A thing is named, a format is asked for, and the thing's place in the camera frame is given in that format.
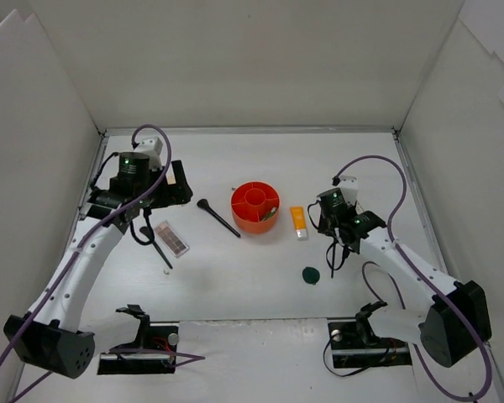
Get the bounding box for green lip balm stick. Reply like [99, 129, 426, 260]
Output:
[262, 212, 275, 221]

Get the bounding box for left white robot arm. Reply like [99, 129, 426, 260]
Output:
[3, 152, 192, 379]

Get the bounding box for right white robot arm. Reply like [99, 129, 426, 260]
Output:
[316, 188, 491, 368]

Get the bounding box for large black makeup brush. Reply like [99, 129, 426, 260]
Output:
[197, 198, 241, 238]

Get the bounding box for small black makeup brush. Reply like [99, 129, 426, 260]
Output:
[140, 226, 173, 270]

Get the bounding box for orange sunscreen tube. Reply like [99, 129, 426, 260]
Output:
[290, 207, 308, 241]

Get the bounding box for brown eyeshadow palette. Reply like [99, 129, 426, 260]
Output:
[154, 221, 190, 258]

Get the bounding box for dark green round compact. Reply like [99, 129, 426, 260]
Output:
[302, 266, 321, 285]

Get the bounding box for orange round organizer container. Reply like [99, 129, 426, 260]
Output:
[230, 181, 281, 235]

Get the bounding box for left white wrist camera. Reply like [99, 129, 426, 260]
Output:
[134, 137, 163, 170]

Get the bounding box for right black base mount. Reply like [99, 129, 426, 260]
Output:
[322, 301, 412, 378]

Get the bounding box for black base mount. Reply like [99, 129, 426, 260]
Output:
[94, 305, 179, 375]
[322, 301, 412, 378]

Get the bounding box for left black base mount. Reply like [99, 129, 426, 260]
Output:
[94, 305, 179, 375]

